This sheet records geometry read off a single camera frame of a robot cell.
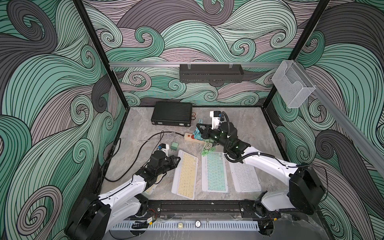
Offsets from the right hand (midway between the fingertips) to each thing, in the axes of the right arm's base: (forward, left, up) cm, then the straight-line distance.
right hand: (194, 126), depth 75 cm
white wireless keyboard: (-18, -29, -26) cm, 42 cm away
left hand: (-9, +8, -17) cm, 21 cm away
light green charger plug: (+2, +13, -24) cm, 27 cm away
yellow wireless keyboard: (-24, +25, -25) cm, 43 cm away
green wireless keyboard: (-15, -11, -26) cm, 32 cm away
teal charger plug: (-8, -2, +2) cm, 8 cm away
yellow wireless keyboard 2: (-22, +6, -21) cm, 31 cm away
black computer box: (+29, +13, -23) cm, 39 cm away
